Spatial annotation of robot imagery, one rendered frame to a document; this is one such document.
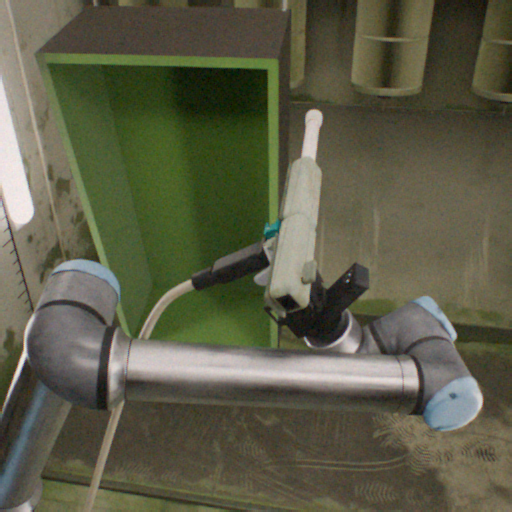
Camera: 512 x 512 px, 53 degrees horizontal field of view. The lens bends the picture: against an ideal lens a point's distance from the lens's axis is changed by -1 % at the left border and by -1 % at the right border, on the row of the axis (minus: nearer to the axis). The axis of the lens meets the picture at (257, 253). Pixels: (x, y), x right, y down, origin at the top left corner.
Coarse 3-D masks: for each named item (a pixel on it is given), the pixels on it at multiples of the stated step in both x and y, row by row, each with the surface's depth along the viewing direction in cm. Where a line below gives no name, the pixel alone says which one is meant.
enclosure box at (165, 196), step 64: (64, 64) 140; (128, 64) 124; (192, 64) 122; (256, 64) 120; (64, 128) 139; (128, 128) 177; (192, 128) 174; (256, 128) 171; (128, 192) 194; (192, 192) 193; (256, 192) 189; (128, 256) 199; (192, 256) 216; (128, 320) 204; (192, 320) 217; (256, 320) 216
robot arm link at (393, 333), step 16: (416, 304) 89; (432, 304) 87; (384, 320) 90; (400, 320) 88; (416, 320) 86; (432, 320) 86; (384, 336) 88; (400, 336) 86; (416, 336) 84; (448, 336) 84; (384, 352) 88; (400, 352) 85
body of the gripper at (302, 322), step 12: (312, 288) 80; (324, 288) 84; (312, 300) 78; (324, 300) 82; (300, 312) 81; (312, 312) 80; (288, 324) 86; (300, 324) 85; (312, 324) 86; (324, 324) 85; (336, 324) 84; (300, 336) 88; (312, 336) 85; (324, 336) 84
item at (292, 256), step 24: (312, 120) 97; (312, 144) 91; (288, 168) 86; (312, 168) 84; (288, 192) 81; (312, 192) 80; (288, 216) 76; (312, 216) 77; (264, 240) 77; (288, 240) 71; (312, 240) 74; (216, 264) 80; (240, 264) 77; (264, 264) 76; (288, 264) 67; (312, 264) 68; (288, 288) 64; (288, 312) 67
